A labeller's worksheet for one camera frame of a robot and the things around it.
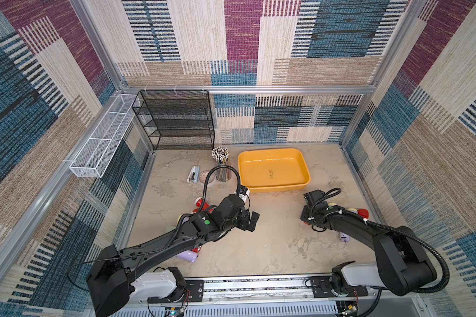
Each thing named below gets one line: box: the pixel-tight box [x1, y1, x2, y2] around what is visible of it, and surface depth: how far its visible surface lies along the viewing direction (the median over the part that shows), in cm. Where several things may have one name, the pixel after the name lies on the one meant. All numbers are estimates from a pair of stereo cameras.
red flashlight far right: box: [357, 208, 369, 220], surface depth 91 cm
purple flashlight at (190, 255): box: [178, 249, 199, 263], surface depth 81 cm
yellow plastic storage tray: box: [238, 147, 311, 193], surface depth 111 cm
